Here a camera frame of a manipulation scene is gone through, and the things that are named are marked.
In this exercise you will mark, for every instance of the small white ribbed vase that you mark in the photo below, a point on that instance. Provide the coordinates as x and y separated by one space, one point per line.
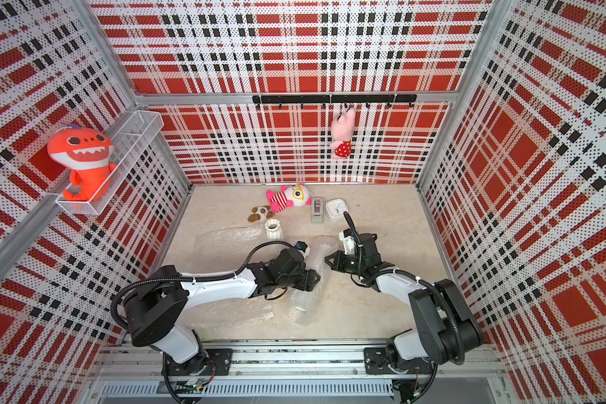
274 230

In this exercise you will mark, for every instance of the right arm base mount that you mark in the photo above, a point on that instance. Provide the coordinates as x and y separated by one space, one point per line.
386 361

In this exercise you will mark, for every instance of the pink pig plush toy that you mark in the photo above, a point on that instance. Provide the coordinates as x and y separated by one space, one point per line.
342 131

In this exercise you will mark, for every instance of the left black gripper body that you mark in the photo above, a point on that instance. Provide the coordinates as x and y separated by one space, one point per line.
300 280

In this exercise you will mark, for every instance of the white square clock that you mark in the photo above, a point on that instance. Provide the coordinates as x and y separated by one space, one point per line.
335 209

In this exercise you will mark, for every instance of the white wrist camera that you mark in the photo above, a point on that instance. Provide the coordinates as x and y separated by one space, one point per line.
303 248
347 238

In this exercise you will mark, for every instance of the black wall hook rail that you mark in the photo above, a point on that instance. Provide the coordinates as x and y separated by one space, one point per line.
342 99

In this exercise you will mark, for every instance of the clear acrylic wall shelf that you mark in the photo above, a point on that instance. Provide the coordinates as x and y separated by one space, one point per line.
131 136

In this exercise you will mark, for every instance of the pink striped owl plush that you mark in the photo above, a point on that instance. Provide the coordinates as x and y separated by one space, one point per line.
296 195

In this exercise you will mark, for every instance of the aluminium front rail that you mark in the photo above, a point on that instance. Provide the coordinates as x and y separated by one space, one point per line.
253 359

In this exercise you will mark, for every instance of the grey tape dispenser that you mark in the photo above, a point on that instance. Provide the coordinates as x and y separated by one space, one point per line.
317 210

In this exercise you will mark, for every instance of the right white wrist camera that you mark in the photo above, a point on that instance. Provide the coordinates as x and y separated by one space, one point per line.
347 238

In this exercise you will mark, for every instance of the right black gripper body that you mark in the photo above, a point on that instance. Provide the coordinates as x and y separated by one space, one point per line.
348 264

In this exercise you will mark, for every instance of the brown white dog plush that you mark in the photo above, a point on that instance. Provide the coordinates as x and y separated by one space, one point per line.
260 214

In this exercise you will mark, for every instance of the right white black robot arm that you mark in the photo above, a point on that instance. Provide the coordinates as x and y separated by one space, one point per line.
445 327

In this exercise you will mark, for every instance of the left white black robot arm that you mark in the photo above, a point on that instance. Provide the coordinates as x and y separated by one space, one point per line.
149 309

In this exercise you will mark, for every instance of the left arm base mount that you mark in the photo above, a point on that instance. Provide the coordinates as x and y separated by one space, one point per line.
212 361

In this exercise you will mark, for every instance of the orange shark plush toy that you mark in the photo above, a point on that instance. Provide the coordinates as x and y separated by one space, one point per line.
86 153

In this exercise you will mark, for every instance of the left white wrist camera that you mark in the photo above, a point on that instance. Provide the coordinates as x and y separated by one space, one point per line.
303 248

